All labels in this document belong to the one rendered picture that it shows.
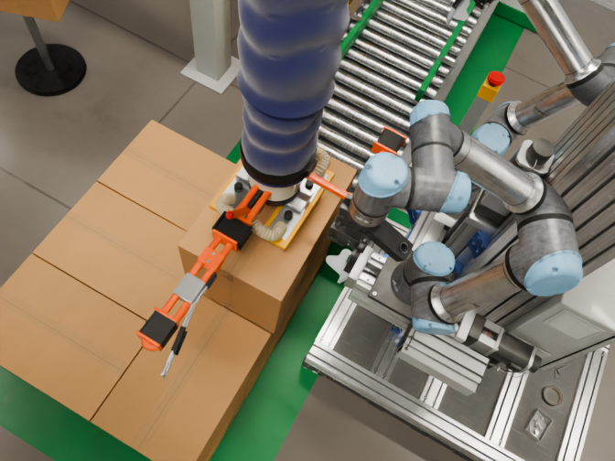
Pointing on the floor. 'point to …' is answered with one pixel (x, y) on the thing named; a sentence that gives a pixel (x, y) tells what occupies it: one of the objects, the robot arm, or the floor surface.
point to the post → (479, 106)
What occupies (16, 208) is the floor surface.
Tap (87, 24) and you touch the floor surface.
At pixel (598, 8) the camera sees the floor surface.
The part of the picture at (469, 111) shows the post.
